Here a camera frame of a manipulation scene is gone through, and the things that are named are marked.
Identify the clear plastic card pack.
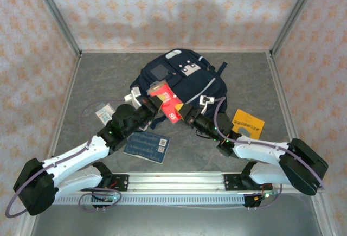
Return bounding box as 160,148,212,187
94,102,114,125

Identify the aluminium side rail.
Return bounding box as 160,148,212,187
42,55,82,173
267,52,310,172

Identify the aluminium back rail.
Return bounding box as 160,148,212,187
80,48,272,54

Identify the slotted grey cable duct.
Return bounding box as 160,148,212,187
53,194,246,206

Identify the aluminium frame post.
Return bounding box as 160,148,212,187
270,0,323,56
29,0,82,58

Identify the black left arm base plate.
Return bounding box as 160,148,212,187
97,174,129,193

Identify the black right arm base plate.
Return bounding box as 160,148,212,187
223,173,273,192

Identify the yellow book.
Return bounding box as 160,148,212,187
231,108,265,141

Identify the aluminium mounting rail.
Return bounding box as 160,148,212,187
54,172,325,195

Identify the navy blue backpack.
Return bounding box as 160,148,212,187
129,48,229,132

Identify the red packet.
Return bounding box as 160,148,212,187
146,80,185,125

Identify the blue book with barcode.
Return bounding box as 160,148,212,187
124,130,171,164

